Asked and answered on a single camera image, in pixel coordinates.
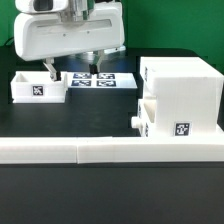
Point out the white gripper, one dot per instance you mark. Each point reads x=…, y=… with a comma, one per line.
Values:
x=45, y=29

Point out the white drawer with marker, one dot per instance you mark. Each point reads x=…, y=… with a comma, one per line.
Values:
x=38, y=87

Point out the white drawer cabinet box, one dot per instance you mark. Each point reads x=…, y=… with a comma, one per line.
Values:
x=187, y=91

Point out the white marker tag sheet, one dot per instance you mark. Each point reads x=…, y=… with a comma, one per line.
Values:
x=101, y=80

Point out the white L-shaped fence wall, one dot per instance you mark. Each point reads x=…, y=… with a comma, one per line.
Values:
x=96, y=150

